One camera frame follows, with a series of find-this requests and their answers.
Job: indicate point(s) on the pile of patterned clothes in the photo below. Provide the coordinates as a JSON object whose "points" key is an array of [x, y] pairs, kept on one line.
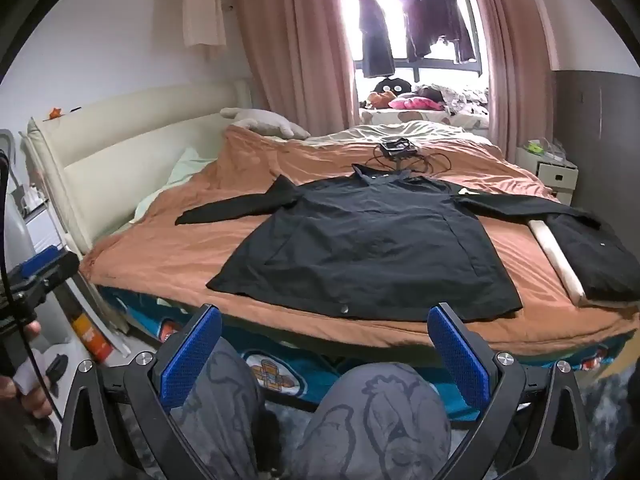
{"points": [[460, 100]]}

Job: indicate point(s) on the brown blanket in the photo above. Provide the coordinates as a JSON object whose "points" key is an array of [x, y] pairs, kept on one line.
{"points": [[200, 240]]}

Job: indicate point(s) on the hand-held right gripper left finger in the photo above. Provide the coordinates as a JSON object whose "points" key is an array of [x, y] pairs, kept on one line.
{"points": [[192, 355]]}

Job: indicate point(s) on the silver framed mirror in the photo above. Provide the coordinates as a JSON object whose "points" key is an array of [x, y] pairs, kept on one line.
{"points": [[6, 142]]}

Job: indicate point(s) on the person's right leg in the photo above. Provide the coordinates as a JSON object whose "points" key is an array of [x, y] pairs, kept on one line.
{"points": [[375, 420]]}

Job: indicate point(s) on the black garment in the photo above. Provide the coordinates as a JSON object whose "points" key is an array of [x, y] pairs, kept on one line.
{"points": [[595, 260]]}

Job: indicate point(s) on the white rounded appliance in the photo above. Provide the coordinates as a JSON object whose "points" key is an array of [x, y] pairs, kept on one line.
{"points": [[17, 240]]}

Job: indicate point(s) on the orange box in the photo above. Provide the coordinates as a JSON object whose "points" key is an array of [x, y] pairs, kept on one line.
{"points": [[92, 335]]}

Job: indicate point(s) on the light green pillow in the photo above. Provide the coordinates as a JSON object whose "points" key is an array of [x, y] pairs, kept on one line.
{"points": [[185, 165]]}

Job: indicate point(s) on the cream cylindrical bolster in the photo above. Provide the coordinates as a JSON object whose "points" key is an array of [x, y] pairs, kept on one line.
{"points": [[557, 260]]}

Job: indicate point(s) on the brown plush toy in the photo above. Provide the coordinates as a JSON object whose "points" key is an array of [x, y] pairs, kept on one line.
{"points": [[379, 100]]}

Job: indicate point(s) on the black electronic device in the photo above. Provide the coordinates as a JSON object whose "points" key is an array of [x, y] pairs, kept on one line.
{"points": [[396, 147]]}

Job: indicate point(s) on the white bedside table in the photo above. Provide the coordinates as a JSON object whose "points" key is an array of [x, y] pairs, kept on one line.
{"points": [[47, 225]]}

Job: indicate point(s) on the pink cushion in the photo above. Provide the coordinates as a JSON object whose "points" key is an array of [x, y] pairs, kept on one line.
{"points": [[415, 103]]}

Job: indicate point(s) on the person's leg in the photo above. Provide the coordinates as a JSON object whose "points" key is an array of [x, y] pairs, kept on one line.
{"points": [[220, 410], [375, 420]]}

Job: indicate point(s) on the grey plush toy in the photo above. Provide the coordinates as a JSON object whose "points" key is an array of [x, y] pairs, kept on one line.
{"points": [[265, 121]]}

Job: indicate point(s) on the person's left leg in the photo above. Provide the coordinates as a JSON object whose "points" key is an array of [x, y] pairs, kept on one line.
{"points": [[220, 410]]}

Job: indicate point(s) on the green small object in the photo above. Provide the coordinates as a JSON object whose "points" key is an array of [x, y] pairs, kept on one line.
{"points": [[536, 148]]}

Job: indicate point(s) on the pink curtain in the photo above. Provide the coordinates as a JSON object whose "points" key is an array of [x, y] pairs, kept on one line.
{"points": [[510, 60], [295, 45]]}

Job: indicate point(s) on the person's left hand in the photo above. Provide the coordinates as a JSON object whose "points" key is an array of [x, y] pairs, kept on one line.
{"points": [[35, 402]]}

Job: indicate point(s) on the spotted window seat cushion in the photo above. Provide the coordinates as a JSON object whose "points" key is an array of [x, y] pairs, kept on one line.
{"points": [[400, 116]]}

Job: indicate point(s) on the orange small ornament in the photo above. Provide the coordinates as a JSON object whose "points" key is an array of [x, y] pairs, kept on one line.
{"points": [[53, 112]]}

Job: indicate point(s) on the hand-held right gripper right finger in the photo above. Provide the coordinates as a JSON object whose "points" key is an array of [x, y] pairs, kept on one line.
{"points": [[460, 355]]}

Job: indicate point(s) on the cream padded bed headboard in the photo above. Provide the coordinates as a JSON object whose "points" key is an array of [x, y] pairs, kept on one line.
{"points": [[125, 160]]}

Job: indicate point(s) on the black jacket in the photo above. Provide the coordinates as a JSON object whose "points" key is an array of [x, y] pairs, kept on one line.
{"points": [[375, 240]]}

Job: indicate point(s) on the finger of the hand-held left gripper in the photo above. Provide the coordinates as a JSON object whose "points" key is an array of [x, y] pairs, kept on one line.
{"points": [[55, 270], [35, 262]]}

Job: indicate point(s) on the window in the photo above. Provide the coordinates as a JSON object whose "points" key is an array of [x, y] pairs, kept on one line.
{"points": [[440, 67]]}

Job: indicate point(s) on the dark hanging garment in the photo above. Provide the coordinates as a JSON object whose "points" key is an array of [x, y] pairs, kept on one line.
{"points": [[376, 35], [415, 25], [455, 25]]}

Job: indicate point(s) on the beige hanging cloth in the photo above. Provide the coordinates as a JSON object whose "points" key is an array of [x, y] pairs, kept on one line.
{"points": [[202, 10]]}

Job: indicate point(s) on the white nightstand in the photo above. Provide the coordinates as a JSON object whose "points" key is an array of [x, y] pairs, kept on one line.
{"points": [[550, 175]]}

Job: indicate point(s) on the black round plush toy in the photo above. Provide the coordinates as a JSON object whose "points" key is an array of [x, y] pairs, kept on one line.
{"points": [[392, 86]]}

